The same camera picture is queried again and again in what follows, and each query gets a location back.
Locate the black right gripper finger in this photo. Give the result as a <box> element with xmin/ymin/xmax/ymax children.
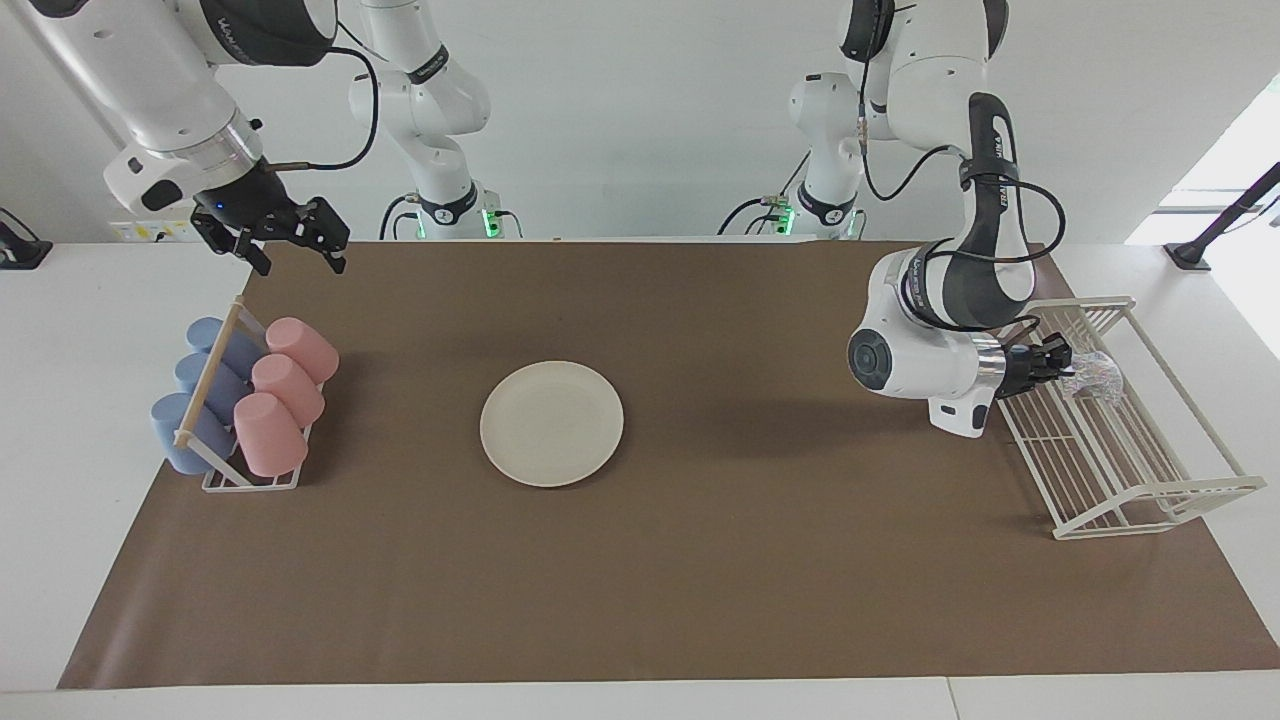
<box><xmin>289</xmin><ymin>196</ymin><xmax>352</xmax><ymax>275</ymax></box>
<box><xmin>227</xmin><ymin>231</ymin><xmax>274</xmax><ymax>279</ymax></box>

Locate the silver mesh sponge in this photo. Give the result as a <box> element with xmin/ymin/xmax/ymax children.
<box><xmin>1062</xmin><ymin>350</ymin><xmax>1124</xmax><ymax>402</ymax></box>

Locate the cream round plate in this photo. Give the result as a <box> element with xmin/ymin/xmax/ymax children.
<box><xmin>479</xmin><ymin>360</ymin><xmax>625</xmax><ymax>489</ymax></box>

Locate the blue cup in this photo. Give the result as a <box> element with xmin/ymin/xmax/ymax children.
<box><xmin>150</xmin><ymin>393</ymin><xmax>237</xmax><ymax>476</ymax></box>
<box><xmin>186</xmin><ymin>317</ymin><xmax>267</xmax><ymax>377</ymax></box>
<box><xmin>174</xmin><ymin>352</ymin><xmax>251</xmax><ymax>422</ymax></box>

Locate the white power strip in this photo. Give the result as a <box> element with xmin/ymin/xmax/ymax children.
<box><xmin>111</xmin><ymin>219</ymin><xmax>197</xmax><ymax>244</ymax></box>

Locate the pink cup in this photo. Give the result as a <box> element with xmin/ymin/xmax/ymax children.
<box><xmin>250</xmin><ymin>353</ymin><xmax>327</xmax><ymax>429</ymax></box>
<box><xmin>265</xmin><ymin>317</ymin><xmax>341</xmax><ymax>387</ymax></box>
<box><xmin>233</xmin><ymin>392</ymin><xmax>310</xmax><ymax>478</ymax></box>

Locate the cup rack with wooden bar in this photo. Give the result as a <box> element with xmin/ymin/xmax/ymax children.
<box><xmin>172</xmin><ymin>297</ymin><xmax>327</xmax><ymax>494</ymax></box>

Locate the black slanted stand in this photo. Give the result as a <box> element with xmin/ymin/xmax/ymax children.
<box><xmin>1163</xmin><ymin>160</ymin><xmax>1280</xmax><ymax>272</ymax></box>

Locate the brown table mat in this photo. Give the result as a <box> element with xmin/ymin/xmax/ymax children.
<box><xmin>57</xmin><ymin>240</ymin><xmax>1280</xmax><ymax>691</ymax></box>

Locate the black right base cable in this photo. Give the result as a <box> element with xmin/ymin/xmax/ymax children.
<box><xmin>379</xmin><ymin>194</ymin><xmax>423</xmax><ymax>242</ymax></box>

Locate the black base cable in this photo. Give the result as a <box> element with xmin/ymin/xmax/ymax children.
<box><xmin>717</xmin><ymin>150</ymin><xmax>813</xmax><ymax>238</ymax></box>
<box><xmin>379</xmin><ymin>194</ymin><xmax>423</xmax><ymax>242</ymax></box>

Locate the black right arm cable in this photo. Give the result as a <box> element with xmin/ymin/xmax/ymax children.
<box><xmin>270</xmin><ymin>45</ymin><xmax>382</xmax><ymax>174</ymax></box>

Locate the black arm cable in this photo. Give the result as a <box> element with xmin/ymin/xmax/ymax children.
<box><xmin>858</xmin><ymin>60</ymin><xmax>1068</xmax><ymax>333</ymax></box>
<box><xmin>270</xmin><ymin>45</ymin><xmax>382</xmax><ymax>174</ymax></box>

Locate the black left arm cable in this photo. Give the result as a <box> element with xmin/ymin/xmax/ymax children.
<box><xmin>858</xmin><ymin>60</ymin><xmax>1068</xmax><ymax>333</ymax></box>

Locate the white wire dish rack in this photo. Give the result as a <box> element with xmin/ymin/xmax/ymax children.
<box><xmin>997</xmin><ymin>295</ymin><xmax>1268</xmax><ymax>542</ymax></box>

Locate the black left base cable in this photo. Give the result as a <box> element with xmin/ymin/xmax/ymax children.
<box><xmin>717</xmin><ymin>150</ymin><xmax>813</xmax><ymax>238</ymax></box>

